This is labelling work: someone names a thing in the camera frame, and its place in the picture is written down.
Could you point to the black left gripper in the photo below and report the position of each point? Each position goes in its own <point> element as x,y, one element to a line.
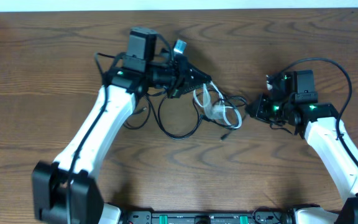
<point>181,84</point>

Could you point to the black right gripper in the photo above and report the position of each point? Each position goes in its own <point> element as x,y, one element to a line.
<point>258,111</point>

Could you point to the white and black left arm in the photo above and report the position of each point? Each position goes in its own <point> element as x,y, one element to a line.
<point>66,191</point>

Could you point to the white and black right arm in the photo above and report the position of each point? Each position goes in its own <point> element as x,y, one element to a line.
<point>319,124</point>

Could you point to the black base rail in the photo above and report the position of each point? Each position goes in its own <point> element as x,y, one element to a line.
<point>197,217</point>

